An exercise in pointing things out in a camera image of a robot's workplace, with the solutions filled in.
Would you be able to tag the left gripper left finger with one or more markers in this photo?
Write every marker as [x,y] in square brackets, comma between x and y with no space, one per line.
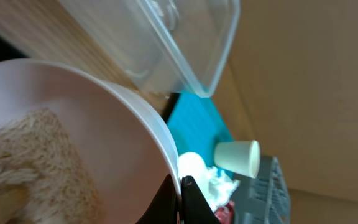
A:
[163,208]

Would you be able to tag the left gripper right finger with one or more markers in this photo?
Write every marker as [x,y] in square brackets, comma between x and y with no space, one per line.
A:
[195,209]

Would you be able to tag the white bowl with scraps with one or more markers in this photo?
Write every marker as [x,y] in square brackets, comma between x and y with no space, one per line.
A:
[124,143]

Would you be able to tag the grey dishwasher rack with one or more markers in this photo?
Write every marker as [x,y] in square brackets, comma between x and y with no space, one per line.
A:
[264,199]

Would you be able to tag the red snack wrapper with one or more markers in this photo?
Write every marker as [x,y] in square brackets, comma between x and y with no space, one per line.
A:
[226,213]

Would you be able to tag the crumpled white napkin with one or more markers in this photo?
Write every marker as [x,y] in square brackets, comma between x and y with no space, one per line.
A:
[217,187]

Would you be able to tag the white paper cup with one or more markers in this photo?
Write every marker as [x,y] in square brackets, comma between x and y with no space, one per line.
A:
[240,157]

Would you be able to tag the teal serving tray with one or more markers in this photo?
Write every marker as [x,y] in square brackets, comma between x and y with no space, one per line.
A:
[196,126]

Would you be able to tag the peanuts and rice pile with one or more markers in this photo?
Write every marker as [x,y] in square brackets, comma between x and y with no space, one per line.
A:
[37,152]

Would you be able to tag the clear plastic bin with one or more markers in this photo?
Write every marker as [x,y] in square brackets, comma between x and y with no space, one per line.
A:
[163,46]

